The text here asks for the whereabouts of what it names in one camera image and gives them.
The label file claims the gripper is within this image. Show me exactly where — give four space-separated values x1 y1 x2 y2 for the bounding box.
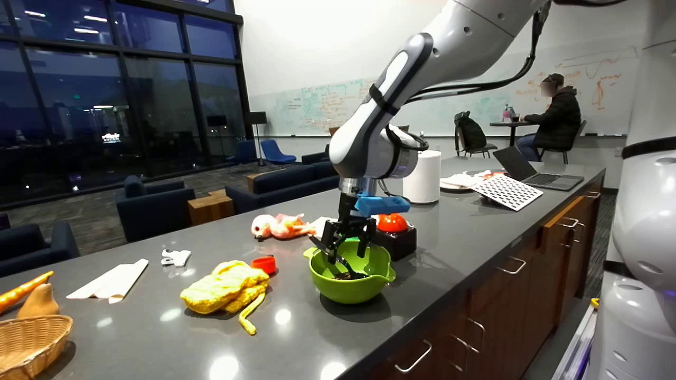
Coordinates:
309 193 377 264

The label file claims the black spoon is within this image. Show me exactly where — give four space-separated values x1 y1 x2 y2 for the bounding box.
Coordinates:
330 255 369 281

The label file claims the green bowl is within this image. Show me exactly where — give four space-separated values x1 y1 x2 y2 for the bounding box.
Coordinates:
303 239 397 305

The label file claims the white paper sheet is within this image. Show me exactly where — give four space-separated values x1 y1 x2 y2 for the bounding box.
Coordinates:
311 216 339 239

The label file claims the red button on black box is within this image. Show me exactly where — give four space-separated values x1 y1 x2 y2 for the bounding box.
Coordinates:
372 213 418 262

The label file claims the pink plush toy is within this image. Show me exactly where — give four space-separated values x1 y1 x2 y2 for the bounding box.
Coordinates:
251 213 317 241

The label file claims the dark blue sofa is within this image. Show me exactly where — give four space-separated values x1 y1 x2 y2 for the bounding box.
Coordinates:
225 150 340 214

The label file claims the red cap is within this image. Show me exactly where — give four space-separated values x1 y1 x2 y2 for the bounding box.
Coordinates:
250 255 278 276

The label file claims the white cylinder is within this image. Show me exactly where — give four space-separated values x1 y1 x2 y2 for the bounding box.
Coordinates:
402 150 442 205

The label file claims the blue chair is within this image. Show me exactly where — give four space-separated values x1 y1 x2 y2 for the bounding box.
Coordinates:
260 138 297 169
227 139 258 168

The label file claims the plate with papers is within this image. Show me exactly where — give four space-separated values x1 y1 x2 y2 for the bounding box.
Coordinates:
439 169 496 193

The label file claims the yellow knitted cloth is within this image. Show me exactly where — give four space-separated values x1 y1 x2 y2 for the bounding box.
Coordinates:
180 260 271 336

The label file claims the whiteboard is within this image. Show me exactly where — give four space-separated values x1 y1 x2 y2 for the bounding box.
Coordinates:
248 45 643 138

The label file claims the wooden side table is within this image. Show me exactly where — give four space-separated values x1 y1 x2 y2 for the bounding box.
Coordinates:
187 188 236 227

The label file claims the black music stand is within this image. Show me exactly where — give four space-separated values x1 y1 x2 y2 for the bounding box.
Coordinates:
249 111 269 167

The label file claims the chair with black backpack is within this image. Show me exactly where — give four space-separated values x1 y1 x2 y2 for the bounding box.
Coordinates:
454 110 499 158

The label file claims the white perforated board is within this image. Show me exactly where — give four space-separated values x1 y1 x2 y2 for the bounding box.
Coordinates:
470 174 544 212

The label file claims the small white clip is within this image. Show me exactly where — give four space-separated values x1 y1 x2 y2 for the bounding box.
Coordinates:
161 249 192 268

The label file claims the round dark table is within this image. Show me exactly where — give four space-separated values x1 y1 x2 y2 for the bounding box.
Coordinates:
489 120 535 148

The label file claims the dark blue armchair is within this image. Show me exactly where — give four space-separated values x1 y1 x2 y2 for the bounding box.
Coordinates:
0 213 81 279
115 175 196 243

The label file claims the grey laptop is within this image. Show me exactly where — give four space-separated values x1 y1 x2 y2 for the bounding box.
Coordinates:
492 146 585 192

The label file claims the dark chair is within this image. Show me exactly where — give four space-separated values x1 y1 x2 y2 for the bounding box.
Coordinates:
538 119 588 165

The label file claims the white folded napkin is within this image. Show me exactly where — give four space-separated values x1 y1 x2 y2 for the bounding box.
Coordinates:
65 258 150 305

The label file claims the person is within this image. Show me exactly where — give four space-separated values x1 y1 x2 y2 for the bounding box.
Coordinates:
516 73 582 162

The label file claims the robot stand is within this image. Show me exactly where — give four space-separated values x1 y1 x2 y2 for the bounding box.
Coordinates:
551 298 601 380

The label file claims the window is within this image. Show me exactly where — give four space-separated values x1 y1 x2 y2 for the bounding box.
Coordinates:
0 0 253 210

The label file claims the tan toy pear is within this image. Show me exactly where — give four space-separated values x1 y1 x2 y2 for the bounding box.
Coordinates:
16 283 60 319

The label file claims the orange toy carrot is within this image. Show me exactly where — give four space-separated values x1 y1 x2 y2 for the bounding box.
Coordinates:
0 271 55 315

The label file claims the wicker basket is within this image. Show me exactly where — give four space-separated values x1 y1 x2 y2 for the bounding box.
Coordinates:
0 315 74 380

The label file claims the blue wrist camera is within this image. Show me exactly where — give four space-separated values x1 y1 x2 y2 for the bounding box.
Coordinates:
354 195 411 217

